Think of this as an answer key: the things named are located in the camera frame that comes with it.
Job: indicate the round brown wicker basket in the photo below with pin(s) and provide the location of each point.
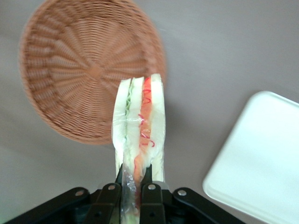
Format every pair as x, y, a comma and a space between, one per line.
70, 70

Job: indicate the triangular sandwich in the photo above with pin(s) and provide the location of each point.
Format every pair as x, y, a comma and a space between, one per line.
147, 116

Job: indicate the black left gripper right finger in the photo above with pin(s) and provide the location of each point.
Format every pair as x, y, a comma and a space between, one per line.
168, 210

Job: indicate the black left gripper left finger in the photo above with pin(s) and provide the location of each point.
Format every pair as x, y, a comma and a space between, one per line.
93, 210

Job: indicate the cream rectangular tray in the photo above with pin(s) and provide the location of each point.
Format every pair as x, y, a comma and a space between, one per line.
257, 163

